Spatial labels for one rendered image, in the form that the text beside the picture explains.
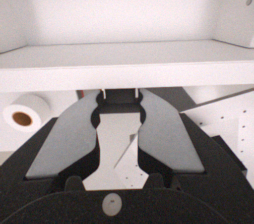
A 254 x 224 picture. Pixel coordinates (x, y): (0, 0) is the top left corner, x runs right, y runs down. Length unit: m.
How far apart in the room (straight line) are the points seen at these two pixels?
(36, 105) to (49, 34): 0.17
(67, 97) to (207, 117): 0.33
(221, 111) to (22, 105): 0.42
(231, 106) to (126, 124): 1.07
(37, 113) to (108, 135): 1.18
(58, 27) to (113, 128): 1.26
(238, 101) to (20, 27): 0.41
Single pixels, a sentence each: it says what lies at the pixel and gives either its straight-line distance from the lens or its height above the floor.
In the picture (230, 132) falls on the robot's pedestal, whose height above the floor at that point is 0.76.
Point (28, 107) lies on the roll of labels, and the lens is 0.32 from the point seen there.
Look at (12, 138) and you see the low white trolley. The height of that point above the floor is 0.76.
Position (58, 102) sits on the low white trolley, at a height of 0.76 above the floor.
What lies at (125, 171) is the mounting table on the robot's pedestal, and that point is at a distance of 0.49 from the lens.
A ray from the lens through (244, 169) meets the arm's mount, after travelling 0.40.
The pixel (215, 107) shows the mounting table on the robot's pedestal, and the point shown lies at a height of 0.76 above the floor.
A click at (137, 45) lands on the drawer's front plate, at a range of 0.16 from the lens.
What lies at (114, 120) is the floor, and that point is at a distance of 1.33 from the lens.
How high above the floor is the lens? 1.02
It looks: 60 degrees down
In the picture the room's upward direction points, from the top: 178 degrees clockwise
